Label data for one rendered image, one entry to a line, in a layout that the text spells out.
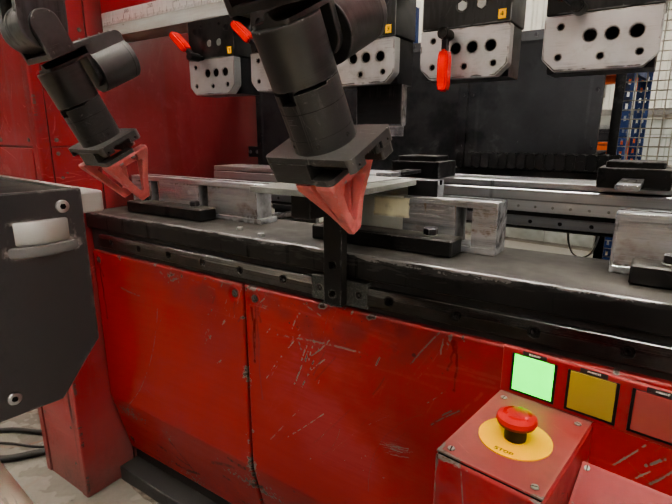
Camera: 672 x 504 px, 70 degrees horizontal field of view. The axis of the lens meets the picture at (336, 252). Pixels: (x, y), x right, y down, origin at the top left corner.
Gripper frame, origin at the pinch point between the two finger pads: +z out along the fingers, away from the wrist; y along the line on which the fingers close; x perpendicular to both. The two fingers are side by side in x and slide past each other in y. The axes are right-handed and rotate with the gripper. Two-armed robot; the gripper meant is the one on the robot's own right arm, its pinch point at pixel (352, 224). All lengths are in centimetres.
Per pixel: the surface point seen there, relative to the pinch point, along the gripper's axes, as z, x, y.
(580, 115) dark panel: 32, -92, 4
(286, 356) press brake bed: 45, -8, 39
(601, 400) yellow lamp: 23.8, -5.5, -21.4
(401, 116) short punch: 9, -44, 22
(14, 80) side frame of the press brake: -15, -19, 117
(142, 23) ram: -17, -46, 94
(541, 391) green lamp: 25.0, -5.1, -15.3
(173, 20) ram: -16, -47, 82
